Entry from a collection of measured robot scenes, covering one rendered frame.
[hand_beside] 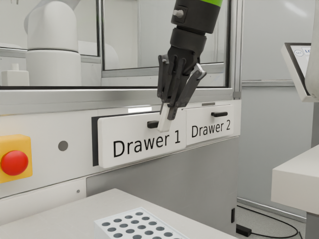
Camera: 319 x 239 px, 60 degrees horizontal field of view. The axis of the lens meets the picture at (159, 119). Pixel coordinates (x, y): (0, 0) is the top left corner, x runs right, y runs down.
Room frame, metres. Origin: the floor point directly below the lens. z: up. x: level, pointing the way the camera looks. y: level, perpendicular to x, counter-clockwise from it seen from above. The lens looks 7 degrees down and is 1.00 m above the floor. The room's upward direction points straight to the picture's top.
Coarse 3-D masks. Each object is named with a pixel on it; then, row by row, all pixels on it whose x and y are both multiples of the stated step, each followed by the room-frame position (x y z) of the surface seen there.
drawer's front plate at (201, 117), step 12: (192, 108) 0.87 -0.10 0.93; (204, 108) 0.89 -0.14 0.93; (216, 108) 0.94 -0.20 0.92; (228, 108) 1.00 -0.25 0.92; (192, 120) 0.85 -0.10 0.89; (204, 120) 0.89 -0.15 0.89; (216, 120) 0.95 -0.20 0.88; (204, 132) 0.89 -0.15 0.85; (216, 132) 0.95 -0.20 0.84; (228, 132) 1.01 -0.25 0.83
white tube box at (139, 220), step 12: (120, 216) 0.41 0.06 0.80; (132, 216) 0.41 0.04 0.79; (144, 216) 0.41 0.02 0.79; (96, 228) 0.38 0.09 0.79; (108, 228) 0.37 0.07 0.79; (120, 228) 0.37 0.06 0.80; (132, 228) 0.37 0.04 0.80; (144, 228) 0.38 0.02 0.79; (156, 228) 0.38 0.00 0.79; (168, 228) 0.37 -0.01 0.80
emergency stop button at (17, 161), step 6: (12, 150) 0.43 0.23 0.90; (18, 150) 0.43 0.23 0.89; (6, 156) 0.42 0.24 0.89; (12, 156) 0.42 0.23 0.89; (18, 156) 0.43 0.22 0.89; (24, 156) 0.43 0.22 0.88; (0, 162) 0.42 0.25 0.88; (6, 162) 0.41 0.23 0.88; (12, 162) 0.42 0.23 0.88; (18, 162) 0.42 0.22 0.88; (24, 162) 0.43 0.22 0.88; (6, 168) 0.41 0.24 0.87; (12, 168) 0.42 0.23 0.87; (18, 168) 0.42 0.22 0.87; (24, 168) 0.43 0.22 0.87; (12, 174) 0.42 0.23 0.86; (18, 174) 0.43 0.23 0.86
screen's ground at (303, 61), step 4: (292, 48) 1.28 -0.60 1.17; (296, 48) 1.28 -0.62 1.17; (300, 48) 1.29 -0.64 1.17; (296, 56) 1.25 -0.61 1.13; (300, 56) 1.25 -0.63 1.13; (304, 56) 1.25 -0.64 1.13; (308, 56) 1.25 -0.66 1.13; (300, 60) 1.24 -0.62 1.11; (304, 60) 1.24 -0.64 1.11; (308, 60) 1.24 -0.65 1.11; (300, 64) 1.22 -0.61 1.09; (304, 64) 1.22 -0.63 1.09; (300, 68) 1.20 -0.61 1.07; (304, 68) 1.20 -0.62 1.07; (304, 72) 1.19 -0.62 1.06; (304, 76) 1.17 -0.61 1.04
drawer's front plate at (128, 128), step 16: (112, 128) 0.60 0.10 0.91; (128, 128) 0.63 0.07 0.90; (144, 128) 0.67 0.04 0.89; (176, 128) 0.76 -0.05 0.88; (112, 144) 0.60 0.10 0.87; (144, 144) 0.67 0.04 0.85; (160, 144) 0.71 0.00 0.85; (176, 144) 0.76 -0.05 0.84; (112, 160) 0.60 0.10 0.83; (128, 160) 0.63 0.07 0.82
